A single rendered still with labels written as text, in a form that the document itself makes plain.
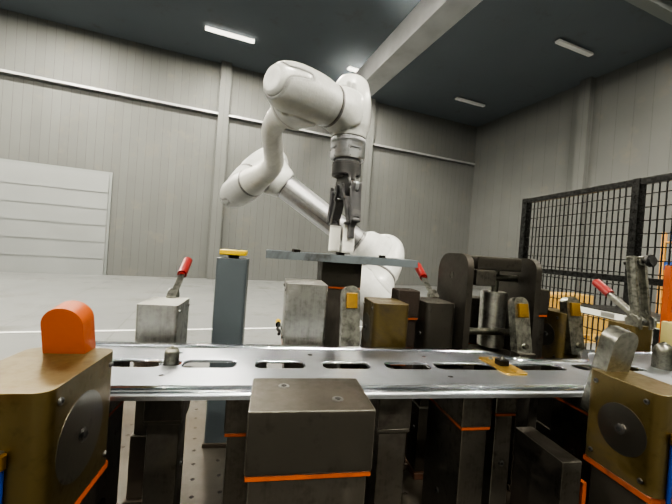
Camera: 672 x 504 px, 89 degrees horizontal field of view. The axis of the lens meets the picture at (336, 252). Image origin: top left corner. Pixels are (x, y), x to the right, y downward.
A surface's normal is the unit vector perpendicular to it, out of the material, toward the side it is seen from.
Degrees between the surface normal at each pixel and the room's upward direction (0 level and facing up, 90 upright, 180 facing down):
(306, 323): 90
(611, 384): 90
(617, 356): 102
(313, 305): 90
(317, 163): 90
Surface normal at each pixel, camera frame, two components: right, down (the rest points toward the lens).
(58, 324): 0.16, 0.23
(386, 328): 0.18, 0.02
